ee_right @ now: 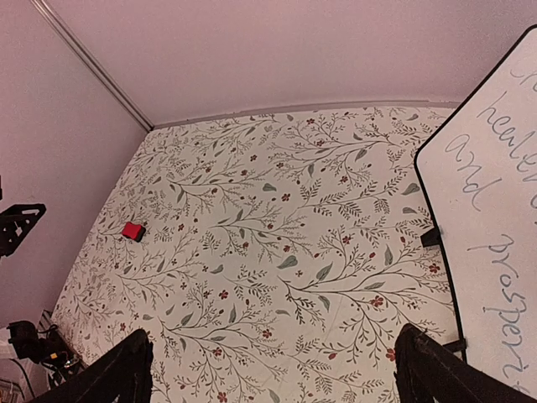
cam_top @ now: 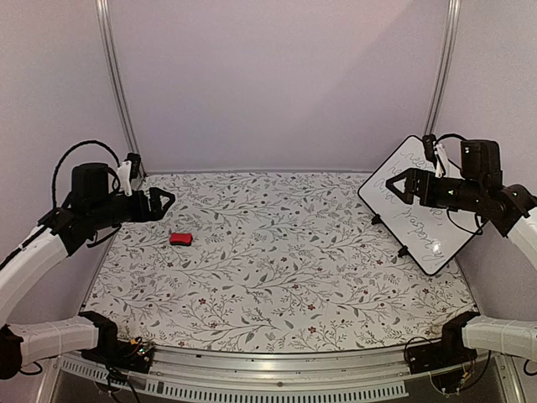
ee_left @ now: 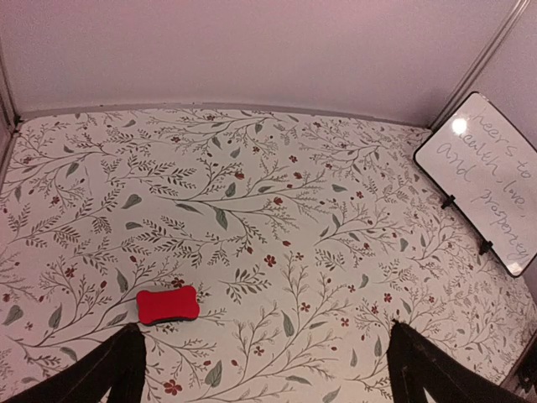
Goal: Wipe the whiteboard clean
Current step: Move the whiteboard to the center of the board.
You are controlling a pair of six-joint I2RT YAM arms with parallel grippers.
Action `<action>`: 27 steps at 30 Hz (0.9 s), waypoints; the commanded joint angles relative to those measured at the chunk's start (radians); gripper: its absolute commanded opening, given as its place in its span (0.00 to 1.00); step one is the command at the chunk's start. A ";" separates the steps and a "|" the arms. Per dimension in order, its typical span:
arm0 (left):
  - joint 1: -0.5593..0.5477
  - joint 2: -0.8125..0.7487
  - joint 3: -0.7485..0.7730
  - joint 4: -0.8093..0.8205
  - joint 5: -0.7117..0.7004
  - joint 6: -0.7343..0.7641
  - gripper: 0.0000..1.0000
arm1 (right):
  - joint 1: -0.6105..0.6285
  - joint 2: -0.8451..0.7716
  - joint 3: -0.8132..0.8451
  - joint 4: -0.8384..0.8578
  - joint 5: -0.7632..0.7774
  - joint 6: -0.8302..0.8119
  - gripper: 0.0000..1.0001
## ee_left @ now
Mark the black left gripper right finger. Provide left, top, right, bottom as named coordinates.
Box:
left=387, top=321, right=533, bottom=402

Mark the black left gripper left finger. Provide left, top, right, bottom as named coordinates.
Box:
left=8, top=323, right=147, bottom=402

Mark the red whiteboard eraser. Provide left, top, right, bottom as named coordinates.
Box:
left=136, top=285, right=201, bottom=326

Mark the white whiteboard black frame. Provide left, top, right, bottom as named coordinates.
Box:
left=413, top=92, right=536, bottom=277

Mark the black whiteboard stand foot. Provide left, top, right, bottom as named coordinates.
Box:
left=441, top=195, right=456, bottom=210

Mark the left aluminium frame post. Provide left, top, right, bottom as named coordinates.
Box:
left=1, top=51, right=20, bottom=183

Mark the aluminium frame post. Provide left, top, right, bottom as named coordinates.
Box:
left=1, top=51, right=20, bottom=183
left=427, top=0, right=532, bottom=131

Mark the right aluminium frame post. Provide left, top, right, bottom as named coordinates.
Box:
left=427, top=0, right=532, bottom=131

